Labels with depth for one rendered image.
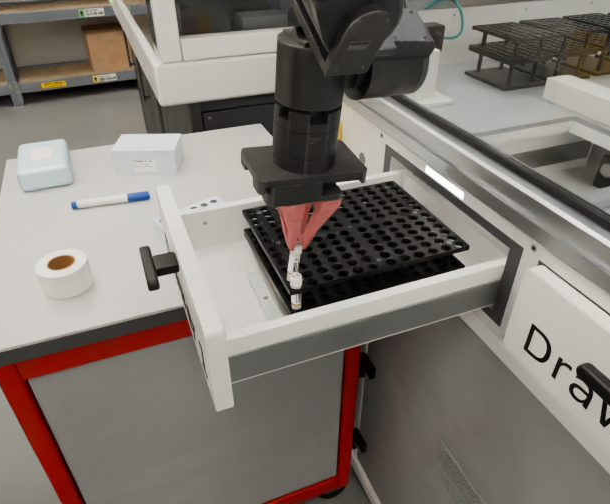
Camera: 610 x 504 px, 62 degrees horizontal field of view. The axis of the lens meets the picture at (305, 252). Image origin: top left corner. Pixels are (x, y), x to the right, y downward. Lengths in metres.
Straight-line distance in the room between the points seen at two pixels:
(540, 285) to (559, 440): 0.20
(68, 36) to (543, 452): 4.39
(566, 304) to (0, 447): 1.49
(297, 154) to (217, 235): 0.29
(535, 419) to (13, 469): 1.32
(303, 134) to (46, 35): 4.27
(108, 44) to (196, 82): 2.93
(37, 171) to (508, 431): 0.92
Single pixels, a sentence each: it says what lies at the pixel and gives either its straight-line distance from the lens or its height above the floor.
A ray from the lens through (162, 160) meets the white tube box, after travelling 1.09.
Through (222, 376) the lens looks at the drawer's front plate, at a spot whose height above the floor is 0.87.
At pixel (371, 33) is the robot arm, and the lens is 0.37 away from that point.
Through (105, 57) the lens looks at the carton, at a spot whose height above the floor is 0.25.
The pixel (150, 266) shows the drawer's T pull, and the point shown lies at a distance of 0.56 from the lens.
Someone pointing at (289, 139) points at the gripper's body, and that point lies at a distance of 0.43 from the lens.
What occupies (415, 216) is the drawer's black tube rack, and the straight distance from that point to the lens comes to 0.66.
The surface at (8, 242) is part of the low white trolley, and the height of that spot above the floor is 0.76.
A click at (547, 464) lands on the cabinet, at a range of 0.70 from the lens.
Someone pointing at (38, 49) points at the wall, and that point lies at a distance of 4.66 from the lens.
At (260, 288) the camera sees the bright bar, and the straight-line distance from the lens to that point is 0.61.
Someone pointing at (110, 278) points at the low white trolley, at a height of 0.76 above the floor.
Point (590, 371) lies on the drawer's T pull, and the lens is 0.49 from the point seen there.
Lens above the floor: 1.23
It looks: 35 degrees down
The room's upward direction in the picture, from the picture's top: straight up
